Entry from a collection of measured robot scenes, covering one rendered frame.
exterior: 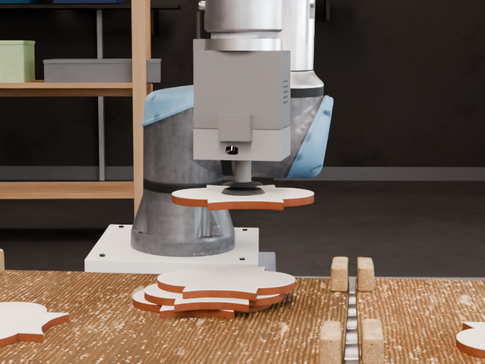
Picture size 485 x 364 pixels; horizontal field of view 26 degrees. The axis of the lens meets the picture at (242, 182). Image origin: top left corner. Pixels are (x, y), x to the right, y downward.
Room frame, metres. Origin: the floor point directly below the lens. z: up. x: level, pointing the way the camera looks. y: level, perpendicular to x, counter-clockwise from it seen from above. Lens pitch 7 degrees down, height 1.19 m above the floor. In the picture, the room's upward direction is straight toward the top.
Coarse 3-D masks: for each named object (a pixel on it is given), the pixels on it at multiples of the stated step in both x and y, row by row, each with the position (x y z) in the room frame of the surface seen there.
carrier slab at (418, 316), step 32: (384, 288) 1.09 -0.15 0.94; (416, 288) 1.09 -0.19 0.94; (448, 288) 1.09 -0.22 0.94; (480, 288) 1.09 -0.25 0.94; (384, 320) 0.96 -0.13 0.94; (416, 320) 0.96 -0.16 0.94; (448, 320) 0.96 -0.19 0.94; (480, 320) 0.96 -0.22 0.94; (384, 352) 0.86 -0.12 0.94; (416, 352) 0.86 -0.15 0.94; (448, 352) 0.86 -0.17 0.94
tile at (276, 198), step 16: (176, 192) 1.02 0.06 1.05; (192, 192) 1.02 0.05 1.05; (208, 192) 1.02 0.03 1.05; (272, 192) 1.02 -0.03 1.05; (288, 192) 1.02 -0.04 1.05; (304, 192) 1.02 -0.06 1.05; (208, 208) 0.95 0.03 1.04; (224, 208) 0.96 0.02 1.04; (240, 208) 0.97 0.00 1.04; (256, 208) 0.97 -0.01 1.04; (272, 208) 0.96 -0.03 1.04
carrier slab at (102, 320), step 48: (0, 288) 1.09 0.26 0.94; (48, 288) 1.09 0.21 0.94; (96, 288) 1.09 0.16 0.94; (144, 288) 1.09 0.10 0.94; (48, 336) 0.91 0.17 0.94; (96, 336) 0.91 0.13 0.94; (144, 336) 0.91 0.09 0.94; (192, 336) 0.91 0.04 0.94; (240, 336) 0.91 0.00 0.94; (288, 336) 0.91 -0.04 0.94
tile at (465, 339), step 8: (464, 328) 0.92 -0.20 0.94; (472, 328) 0.91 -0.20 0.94; (480, 328) 0.90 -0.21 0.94; (456, 336) 0.88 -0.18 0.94; (464, 336) 0.88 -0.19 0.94; (472, 336) 0.88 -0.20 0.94; (480, 336) 0.88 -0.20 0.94; (456, 344) 0.87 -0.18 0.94; (464, 344) 0.86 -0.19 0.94; (472, 344) 0.85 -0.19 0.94; (480, 344) 0.85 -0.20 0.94; (464, 352) 0.86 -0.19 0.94; (472, 352) 0.85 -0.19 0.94; (480, 352) 0.84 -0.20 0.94
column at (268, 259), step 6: (258, 252) 1.62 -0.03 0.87; (264, 252) 1.62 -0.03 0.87; (270, 252) 1.62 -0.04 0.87; (258, 258) 1.58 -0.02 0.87; (264, 258) 1.58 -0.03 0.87; (270, 258) 1.58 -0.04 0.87; (258, 264) 1.53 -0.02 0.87; (264, 264) 1.53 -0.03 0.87; (270, 264) 1.53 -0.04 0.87; (270, 270) 1.49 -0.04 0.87
